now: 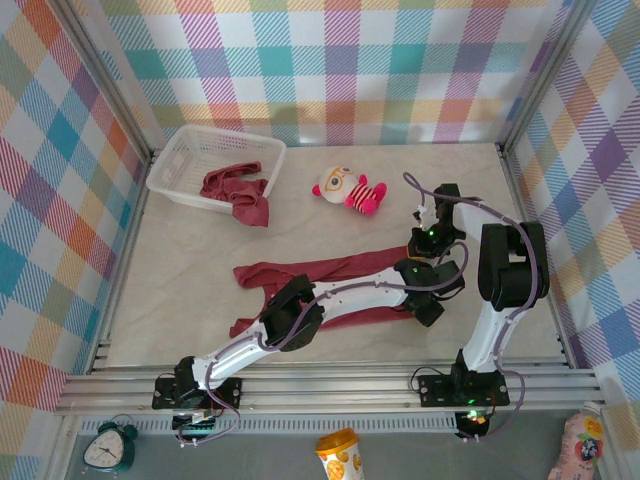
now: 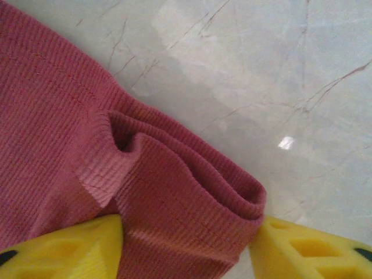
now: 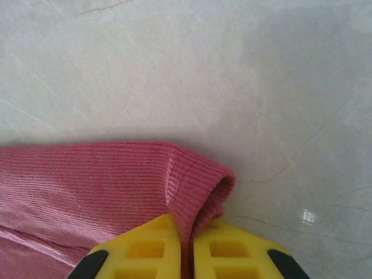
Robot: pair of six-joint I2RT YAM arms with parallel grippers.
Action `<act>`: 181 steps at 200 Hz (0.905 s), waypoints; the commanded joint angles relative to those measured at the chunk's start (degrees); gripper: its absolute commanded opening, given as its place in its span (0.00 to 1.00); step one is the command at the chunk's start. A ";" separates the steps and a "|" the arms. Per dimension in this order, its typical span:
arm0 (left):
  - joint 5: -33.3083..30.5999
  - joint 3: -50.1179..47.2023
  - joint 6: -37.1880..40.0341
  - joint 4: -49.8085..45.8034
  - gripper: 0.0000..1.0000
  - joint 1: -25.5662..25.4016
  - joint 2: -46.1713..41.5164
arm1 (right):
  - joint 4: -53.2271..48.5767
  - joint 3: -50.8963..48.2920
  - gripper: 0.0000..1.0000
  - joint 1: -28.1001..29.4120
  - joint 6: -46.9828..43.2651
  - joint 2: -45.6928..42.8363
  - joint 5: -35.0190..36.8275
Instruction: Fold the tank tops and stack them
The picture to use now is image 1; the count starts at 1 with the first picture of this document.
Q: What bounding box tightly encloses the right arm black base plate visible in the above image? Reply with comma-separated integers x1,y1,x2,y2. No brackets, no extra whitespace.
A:
417,374,511,407

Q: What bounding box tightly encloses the plush doll with glasses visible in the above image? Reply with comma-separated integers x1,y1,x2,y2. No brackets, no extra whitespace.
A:
311,165,389,218

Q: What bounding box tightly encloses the aluminium side rail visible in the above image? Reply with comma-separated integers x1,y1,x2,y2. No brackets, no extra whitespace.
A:
84,149,154,376
498,147,575,371

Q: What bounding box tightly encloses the orange print paper cup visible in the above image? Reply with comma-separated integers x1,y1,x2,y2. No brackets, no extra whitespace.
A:
314,427,365,480

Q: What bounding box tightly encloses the dark red tank top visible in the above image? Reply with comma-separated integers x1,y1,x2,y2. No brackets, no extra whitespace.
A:
228,244,421,339
198,159,271,230

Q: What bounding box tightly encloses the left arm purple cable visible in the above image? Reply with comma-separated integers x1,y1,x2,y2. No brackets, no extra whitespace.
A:
174,279,426,449

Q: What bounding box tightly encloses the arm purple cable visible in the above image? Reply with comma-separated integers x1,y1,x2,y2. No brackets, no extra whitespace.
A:
174,279,426,449
402,171,547,444

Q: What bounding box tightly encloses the green controller board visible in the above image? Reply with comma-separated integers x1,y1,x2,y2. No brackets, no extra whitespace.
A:
458,407,491,430
172,407,224,437

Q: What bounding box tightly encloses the green alarm clock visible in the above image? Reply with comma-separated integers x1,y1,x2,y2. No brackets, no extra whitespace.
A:
82,414,137,474

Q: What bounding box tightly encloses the grey slotted cable duct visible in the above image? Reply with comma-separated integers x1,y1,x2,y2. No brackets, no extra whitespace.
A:
79,417,459,437

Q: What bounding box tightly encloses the aluminium frame post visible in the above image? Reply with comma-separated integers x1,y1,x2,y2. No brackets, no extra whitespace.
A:
497,0,601,156
49,0,156,164

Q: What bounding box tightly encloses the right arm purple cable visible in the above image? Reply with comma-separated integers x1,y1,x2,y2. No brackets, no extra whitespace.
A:
402,171,547,444

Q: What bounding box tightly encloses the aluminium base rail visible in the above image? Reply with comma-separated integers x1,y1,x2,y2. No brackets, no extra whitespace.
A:
53,367,607,416

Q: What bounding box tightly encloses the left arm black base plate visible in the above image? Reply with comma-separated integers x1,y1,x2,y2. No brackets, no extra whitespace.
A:
152,374,244,411

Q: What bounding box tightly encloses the pink drink bottle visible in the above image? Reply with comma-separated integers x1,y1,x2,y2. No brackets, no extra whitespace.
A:
548,403,606,480

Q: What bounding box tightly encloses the white plastic mesh basket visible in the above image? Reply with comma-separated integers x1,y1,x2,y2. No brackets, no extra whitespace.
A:
146,123,288,217

